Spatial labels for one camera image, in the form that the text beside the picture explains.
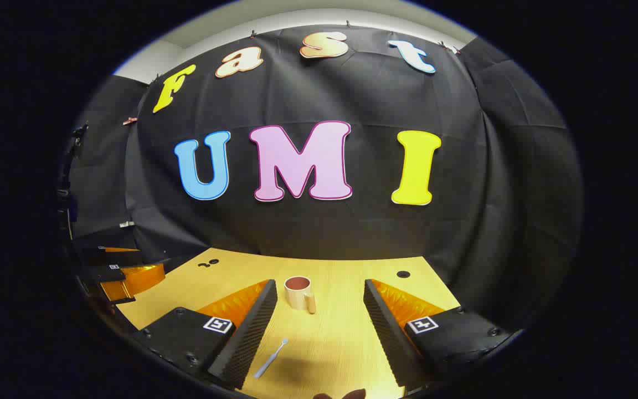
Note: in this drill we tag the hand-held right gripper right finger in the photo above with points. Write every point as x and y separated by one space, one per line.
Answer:
388 338

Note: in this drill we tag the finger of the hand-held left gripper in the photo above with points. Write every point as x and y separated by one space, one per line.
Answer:
136 277
122 257

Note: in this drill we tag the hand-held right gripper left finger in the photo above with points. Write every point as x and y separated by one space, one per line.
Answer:
252 332

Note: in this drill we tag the white toothbrush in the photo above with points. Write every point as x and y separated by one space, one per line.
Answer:
269 363

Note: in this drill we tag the beige cup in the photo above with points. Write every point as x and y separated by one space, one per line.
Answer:
297 299

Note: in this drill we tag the wooden desktop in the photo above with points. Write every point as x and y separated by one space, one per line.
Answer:
330 343

